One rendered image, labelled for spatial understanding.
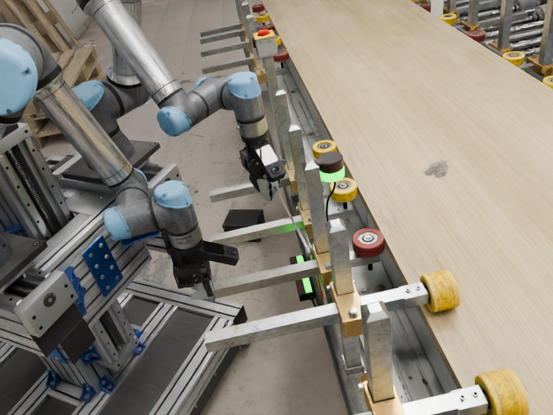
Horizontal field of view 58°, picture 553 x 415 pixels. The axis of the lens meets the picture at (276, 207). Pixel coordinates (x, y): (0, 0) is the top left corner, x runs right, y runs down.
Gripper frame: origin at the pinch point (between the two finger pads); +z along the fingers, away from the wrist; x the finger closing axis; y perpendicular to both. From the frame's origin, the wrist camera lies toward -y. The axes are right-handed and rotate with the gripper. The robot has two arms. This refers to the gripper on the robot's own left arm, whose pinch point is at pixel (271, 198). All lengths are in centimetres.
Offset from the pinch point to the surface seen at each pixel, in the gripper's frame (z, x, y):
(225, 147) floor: 96, -53, 211
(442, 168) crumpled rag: 4, -48, -16
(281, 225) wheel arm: 12.9, -2.6, 2.6
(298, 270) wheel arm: 9.0, 4.8, -21.0
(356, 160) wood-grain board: 5.1, -33.5, 6.5
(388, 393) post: -4, 13, -68
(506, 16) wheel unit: -2, -144, 48
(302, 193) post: 5.9, -11.4, 3.3
